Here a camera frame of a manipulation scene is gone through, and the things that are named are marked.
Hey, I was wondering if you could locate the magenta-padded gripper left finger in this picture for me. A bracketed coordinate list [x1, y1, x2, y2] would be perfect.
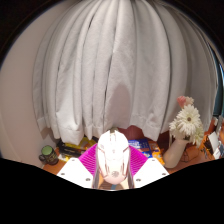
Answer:
[56, 143, 101, 190]

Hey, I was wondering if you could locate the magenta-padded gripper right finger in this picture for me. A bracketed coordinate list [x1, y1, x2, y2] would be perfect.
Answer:
[126, 144, 170, 190]

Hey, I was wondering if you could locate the pink computer mouse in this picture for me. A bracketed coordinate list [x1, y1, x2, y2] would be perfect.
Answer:
[95, 128, 131, 185]

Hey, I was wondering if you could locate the orange-covered book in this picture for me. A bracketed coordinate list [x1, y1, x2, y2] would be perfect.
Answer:
[148, 141, 166, 166]

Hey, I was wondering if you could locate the black-spined book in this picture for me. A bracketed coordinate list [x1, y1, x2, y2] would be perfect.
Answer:
[56, 139, 84, 158]

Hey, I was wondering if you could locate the yellow-covered book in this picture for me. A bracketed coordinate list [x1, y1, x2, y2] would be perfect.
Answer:
[64, 136, 98, 152]

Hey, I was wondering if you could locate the blue-covered book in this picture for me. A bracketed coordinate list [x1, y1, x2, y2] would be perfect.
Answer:
[128, 138, 153, 159]

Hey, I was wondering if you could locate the white pitcher vase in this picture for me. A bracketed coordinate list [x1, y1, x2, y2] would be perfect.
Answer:
[162, 134, 191, 169]

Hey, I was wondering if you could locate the dark green mug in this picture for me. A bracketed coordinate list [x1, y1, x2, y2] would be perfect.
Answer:
[38, 145, 60, 166]

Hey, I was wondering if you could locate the white daisy bouquet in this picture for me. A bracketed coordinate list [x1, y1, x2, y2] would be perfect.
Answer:
[168, 95, 205, 148]

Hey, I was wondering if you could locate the white electronic device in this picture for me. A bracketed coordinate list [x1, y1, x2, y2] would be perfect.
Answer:
[203, 131, 224, 160]

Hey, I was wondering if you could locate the white curtain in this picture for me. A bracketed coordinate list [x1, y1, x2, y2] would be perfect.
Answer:
[32, 0, 219, 146]

